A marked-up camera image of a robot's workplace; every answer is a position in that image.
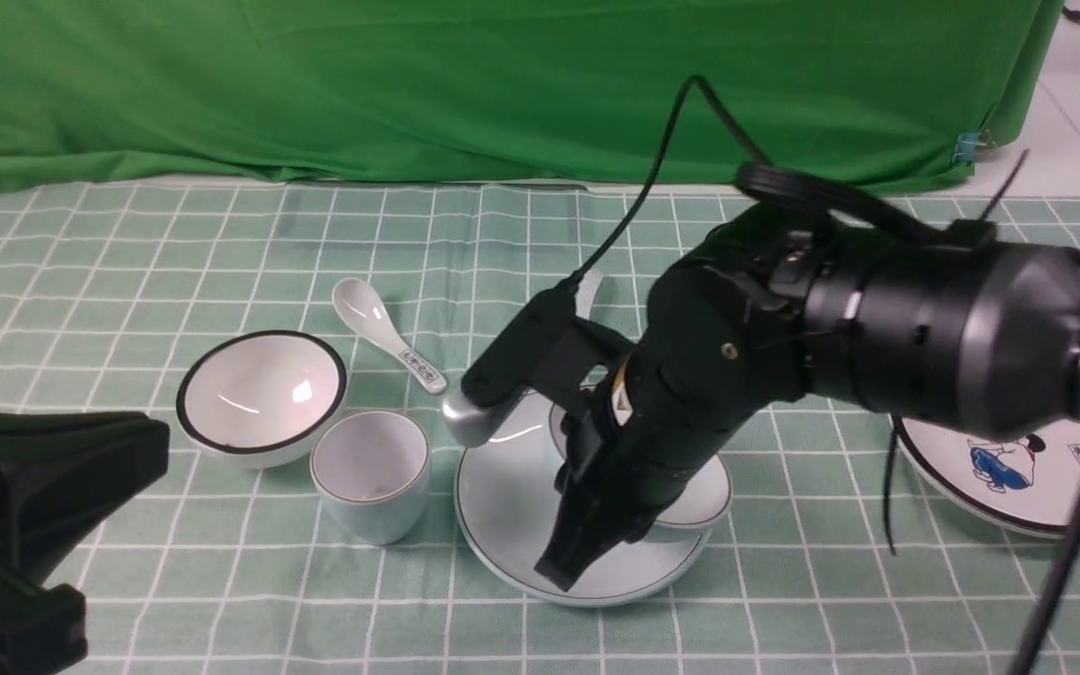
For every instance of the green backdrop cloth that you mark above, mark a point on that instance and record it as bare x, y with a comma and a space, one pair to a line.
875, 93

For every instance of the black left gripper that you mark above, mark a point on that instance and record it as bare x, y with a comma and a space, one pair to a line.
61, 476

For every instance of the large light blue plate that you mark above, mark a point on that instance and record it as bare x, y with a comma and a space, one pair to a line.
506, 505

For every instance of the light blue ceramic spoon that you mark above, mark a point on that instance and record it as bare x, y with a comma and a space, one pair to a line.
586, 293

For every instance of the white black-rimmed bowl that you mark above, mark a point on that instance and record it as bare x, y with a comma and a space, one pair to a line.
264, 399

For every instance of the white spoon with print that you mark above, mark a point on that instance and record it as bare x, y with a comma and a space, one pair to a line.
363, 310

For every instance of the green checkered tablecloth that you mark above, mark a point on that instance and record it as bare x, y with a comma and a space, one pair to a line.
108, 294

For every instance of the cartoon plate black rim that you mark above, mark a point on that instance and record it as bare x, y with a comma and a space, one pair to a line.
1029, 485

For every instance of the light blue ceramic cup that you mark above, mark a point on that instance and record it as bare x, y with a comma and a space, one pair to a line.
372, 470

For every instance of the blue binder clip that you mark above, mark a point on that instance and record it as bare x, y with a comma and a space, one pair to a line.
966, 149

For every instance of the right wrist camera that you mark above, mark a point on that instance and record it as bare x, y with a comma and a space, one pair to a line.
546, 348

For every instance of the light blue shallow bowl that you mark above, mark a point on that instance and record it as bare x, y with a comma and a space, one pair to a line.
704, 502

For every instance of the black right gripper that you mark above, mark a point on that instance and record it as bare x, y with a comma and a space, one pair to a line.
726, 335

